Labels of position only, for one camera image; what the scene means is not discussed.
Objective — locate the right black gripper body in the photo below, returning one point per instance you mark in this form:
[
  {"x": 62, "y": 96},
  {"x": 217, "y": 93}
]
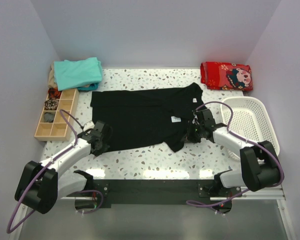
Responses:
[{"x": 196, "y": 132}]

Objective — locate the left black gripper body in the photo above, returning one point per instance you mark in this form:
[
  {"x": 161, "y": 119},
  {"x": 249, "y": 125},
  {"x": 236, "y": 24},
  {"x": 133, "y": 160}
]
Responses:
[{"x": 103, "y": 147}]

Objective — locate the black t shirt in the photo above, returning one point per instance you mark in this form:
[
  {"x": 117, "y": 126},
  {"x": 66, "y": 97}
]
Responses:
[{"x": 143, "y": 118}]

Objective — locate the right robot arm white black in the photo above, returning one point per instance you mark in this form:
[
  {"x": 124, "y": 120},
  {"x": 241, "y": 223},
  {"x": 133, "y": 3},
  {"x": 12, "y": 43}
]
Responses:
[{"x": 259, "y": 163}]

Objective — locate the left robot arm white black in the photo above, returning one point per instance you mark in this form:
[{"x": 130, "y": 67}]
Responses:
[{"x": 41, "y": 183}]

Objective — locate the wooden compartment organizer box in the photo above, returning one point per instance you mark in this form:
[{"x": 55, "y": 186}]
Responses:
[{"x": 58, "y": 130}]

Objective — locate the white perforated plastic basket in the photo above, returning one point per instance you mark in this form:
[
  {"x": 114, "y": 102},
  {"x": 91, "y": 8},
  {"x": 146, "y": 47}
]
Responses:
[{"x": 249, "y": 118}]

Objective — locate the red cartoon print cloth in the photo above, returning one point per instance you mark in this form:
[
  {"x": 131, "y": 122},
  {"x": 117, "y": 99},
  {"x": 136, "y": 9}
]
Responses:
[{"x": 226, "y": 76}]

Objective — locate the grey rolled sock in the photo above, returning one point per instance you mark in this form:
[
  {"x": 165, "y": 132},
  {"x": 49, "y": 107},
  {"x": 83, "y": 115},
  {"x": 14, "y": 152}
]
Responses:
[{"x": 48, "y": 117}]

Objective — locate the patterned rolled sock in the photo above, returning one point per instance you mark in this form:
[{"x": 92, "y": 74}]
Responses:
[{"x": 51, "y": 104}]

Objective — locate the red black rolled sock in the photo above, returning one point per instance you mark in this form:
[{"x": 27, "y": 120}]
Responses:
[{"x": 53, "y": 93}]

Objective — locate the folded teal t shirt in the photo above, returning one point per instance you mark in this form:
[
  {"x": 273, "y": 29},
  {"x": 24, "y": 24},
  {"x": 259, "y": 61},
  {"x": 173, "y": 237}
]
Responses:
[{"x": 75, "y": 74}]

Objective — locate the folded beige t shirt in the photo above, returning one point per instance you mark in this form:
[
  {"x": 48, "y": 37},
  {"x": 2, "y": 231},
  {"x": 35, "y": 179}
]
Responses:
[{"x": 51, "y": 78}]

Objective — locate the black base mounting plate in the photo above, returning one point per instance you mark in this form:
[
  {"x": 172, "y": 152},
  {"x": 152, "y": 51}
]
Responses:
[{"x": 152, "y": 192}]

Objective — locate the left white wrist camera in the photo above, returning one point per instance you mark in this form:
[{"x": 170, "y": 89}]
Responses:
[{"x": 88, "y": 125}]

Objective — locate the aluminium rail frame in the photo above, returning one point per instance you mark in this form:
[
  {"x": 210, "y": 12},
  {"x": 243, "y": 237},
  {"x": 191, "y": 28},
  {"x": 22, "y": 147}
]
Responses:
[{"x": 255, "y": 216}]

